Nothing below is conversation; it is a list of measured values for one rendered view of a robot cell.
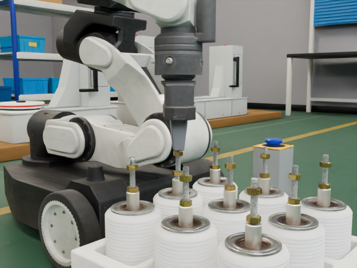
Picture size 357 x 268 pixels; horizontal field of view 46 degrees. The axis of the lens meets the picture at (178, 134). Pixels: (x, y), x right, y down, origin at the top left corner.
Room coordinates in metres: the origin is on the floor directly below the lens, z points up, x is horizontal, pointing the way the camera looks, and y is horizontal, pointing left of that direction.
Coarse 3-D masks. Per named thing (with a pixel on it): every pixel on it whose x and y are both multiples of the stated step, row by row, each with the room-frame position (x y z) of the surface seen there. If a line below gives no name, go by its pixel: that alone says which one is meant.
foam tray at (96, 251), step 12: (72, 252) 0.68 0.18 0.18; (84, 252) 0.67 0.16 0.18; (96, 252) 0.67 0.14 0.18; (72, 264) 0.68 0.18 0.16; (84, 264) 0.65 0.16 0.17; (96, 264) 0.63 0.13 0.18; (108, 264) 0.62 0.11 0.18; (120, 264) 0.62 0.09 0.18; (144, 264) 0.62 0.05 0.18; (324, 264) 0.64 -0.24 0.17; (336, 264) 0.62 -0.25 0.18; (348, 264) 0.62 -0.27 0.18
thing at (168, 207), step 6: (156, 198) 0.76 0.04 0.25; (162, 198) 0.75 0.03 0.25; (192, 198) 0.75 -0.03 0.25; (198, 198) 0.75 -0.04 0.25; (156, 204) 0.75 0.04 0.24; (162, 204) 0.74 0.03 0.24; (168, 204) 0.73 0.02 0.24; (174, 204) 0.73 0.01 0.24; (192, 204) 0.74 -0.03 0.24; (198, 204) 0.75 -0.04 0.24; (162, 210) 0.74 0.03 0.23; (168, 210) 0.73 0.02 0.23; (174, 210) 0.73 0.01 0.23; (198, 210) 0.75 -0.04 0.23; (162, 216) 0.74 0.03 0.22
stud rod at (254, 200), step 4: (252, 180) 0.53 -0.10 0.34; (256, 180) 0.53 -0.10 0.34; (252, 184) 0.53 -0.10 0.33; (256, 184) 0.53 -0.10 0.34; (252, 188) 0.53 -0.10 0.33; (256, 188) 0.53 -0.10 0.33; (252, 196) 0.53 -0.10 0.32; (256, 196) 0.53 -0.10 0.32; (252, 200) 0.53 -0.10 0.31; (256, 200) 0.53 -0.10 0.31; (252, 204) 0.53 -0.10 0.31; (256, 204) 0.53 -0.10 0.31; (252, 208) 0.53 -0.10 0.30; (256, 208) 0.53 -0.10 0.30; (252, 212) 0.53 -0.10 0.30; (256, 212) 0.53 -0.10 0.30; (252, 216) 0.53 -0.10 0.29; (256, 216) 0.53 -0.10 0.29; (252, 224) 0.53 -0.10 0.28
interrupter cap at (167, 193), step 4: (168, 188) 0.80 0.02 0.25; (160, 192) 0.78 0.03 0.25; (164, 192) 0.77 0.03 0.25; (168, 192) 0.78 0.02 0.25; (192, 192) 0.77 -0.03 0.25; (196, 192) 0.77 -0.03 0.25; (160, 196) 0.76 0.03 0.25; (164, 196) 0.75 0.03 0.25; (168, 196) 0.75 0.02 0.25; (172, 196) 0.75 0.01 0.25; (176, 196) 0.75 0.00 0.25; (180, 196) 0.75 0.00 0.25; (192, 196) 0.75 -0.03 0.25; (196, 196) 0.76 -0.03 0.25
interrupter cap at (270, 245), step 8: (240, 232) 0.57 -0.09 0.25; (232, 240) 0.54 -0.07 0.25; (240, 240) 0.54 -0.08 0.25; (264, 240) 0.54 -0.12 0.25; (272, 240) 0.54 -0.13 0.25; (232, 248) 0.51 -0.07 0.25; (240, 248) 0.51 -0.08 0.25; (248, 248) 0.52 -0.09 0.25; (256, 248) 0.52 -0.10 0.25; (264, 248) 0.51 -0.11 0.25; (272, 248) 0.51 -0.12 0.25; (280, 248) 0.51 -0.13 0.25; (256, 256) 0.49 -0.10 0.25; (264, 256) 0.49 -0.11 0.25
